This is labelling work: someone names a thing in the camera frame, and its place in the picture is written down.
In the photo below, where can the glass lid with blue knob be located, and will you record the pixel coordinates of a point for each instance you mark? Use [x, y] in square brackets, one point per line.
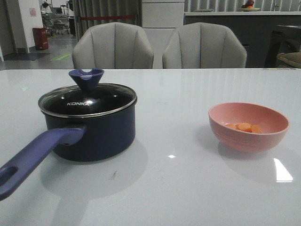
[88, 97]

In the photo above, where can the orange ham slice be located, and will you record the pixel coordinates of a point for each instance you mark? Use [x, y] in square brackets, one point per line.
[232, 126]
[256, 129]
[246, 127]

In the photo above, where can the pink bowl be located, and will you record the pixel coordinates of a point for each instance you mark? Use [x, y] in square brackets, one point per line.
[273, 125]

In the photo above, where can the dark blue saucepan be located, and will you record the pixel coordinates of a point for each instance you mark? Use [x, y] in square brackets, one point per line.
[74, 139]

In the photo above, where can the left grey upholstered chair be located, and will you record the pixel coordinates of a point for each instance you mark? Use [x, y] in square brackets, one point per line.
[113, 46]

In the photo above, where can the grey upholstered chair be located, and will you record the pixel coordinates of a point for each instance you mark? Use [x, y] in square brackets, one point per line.
[113, 46]
[203, 45]

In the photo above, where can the right grey upholstered chair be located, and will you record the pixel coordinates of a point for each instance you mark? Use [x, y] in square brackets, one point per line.
[203, 45]

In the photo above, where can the white cabinet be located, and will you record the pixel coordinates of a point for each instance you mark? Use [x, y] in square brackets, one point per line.
[159, 18]

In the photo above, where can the red barrier tape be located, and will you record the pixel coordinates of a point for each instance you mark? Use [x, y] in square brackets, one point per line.
[89, 18]

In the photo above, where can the dark grey counter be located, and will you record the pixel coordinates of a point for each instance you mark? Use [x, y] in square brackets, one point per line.
[253, 29]

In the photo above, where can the red bin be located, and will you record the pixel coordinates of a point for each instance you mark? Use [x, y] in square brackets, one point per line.
[40, 38]

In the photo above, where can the fruit plate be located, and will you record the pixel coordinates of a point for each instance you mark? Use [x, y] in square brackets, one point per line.
[249, 6]

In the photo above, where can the olive cushion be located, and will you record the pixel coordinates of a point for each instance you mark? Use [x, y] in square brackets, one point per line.
[289, 60]

